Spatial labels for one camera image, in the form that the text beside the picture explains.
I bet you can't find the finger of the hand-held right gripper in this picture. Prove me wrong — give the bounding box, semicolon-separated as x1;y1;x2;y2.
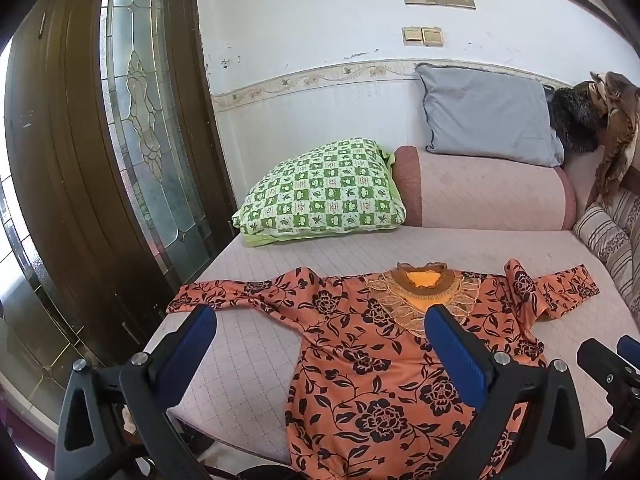
616;334;640;363
576;339;640;403

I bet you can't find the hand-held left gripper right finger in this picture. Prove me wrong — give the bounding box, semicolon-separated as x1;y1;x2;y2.
424;304;608;480

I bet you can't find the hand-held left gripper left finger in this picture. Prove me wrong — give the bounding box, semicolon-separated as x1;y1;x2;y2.
52;304;218;480

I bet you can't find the orange black floral blouse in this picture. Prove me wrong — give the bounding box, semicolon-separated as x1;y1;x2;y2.
165;260;601;480

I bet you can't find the pink quilted bed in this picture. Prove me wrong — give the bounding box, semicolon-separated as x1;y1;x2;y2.
142;225;640;466

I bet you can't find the striped cushion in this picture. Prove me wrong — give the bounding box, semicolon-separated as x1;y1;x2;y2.
572;187;640;306

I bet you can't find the pink bolster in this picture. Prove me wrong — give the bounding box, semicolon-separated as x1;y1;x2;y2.
392;145;578;231

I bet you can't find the green checked pillow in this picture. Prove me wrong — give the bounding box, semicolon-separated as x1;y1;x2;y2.
231;137;406;248

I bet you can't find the brown patterned cloth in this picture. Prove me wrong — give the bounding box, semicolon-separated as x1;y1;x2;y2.
585;71;640;206

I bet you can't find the wooden door with stained glass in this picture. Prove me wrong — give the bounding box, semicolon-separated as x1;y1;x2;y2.
5;0;236;366

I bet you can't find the black furry cloth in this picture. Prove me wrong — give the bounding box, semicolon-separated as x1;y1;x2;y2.
547;85;608;153

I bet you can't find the grey pillow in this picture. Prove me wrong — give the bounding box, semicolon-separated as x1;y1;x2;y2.
415;62;566;168

